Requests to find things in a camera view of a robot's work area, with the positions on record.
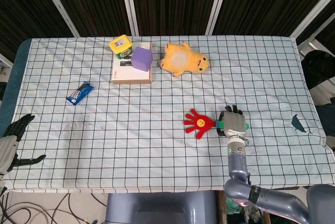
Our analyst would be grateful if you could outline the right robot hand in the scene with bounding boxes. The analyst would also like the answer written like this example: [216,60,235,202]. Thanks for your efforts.
[216,105,250,139]

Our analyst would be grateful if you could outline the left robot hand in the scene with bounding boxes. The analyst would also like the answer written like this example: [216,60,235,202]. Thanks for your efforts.
[0,114,47,175]

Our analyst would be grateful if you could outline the red hand clapper toy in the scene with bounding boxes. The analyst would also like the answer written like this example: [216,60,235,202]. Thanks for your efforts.
[183,108,250,140]

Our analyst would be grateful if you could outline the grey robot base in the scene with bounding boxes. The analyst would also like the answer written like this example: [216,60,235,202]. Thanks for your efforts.
[104,191,218,224]

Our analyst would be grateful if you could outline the checked white tablecloth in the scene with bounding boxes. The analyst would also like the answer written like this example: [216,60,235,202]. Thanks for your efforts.
[4,35,334,194]

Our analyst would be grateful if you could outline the yellow plush toy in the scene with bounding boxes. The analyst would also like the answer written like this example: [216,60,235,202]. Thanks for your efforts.
[160,41,210,77]

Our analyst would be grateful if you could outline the green plastic bag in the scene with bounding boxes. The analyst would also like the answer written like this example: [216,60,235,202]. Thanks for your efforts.
[226,197,260,224]

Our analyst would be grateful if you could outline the blue snack packet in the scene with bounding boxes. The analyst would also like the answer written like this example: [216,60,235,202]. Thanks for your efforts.
[65,81,94,106]

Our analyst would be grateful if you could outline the black chair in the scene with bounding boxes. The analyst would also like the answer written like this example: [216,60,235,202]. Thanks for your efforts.
[300,49,335,106]

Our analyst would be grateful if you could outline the purple cube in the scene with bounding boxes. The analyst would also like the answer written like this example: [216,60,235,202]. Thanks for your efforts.
[130,46,153,72]

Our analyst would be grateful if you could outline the white flat cardboard box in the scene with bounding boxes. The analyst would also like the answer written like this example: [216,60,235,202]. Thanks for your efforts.
[111,41,152,85]

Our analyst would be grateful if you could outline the yellow lidded green tub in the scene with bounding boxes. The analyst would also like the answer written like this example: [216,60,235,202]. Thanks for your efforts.
[109,34,133,60]

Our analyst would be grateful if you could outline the black floor cables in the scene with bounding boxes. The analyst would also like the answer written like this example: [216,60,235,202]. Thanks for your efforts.
[0,186,107,224]

